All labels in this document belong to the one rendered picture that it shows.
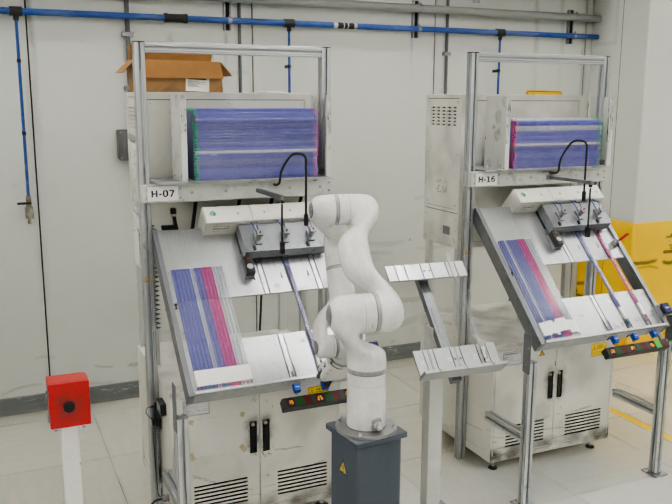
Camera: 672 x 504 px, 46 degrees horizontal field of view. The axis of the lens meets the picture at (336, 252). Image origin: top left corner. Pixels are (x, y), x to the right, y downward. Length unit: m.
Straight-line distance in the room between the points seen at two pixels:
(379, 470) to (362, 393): 0.25
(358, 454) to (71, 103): 2.72
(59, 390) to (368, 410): 1.02
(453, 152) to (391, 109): 1.32
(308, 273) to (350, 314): 0.83
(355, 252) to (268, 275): 0.70
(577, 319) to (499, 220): 0.56
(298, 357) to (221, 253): 0.52
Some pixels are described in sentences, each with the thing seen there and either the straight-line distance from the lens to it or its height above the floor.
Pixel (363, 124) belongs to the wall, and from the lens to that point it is 4.96.
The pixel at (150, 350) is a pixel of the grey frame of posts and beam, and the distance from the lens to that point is 3.21.
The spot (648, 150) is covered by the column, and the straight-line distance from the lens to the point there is 5.62.
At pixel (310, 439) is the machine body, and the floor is 0.34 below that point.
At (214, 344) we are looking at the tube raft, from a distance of 2.85.
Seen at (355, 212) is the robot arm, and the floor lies 1.34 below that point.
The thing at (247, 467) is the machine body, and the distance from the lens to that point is 3.27.
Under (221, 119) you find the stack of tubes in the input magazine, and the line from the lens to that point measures 3.07.
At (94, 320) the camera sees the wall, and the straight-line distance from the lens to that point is 4.65.
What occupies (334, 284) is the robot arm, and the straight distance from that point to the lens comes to 2.65.
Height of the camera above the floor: 1.69
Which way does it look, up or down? 11 degrees down
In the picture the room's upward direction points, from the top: straight up
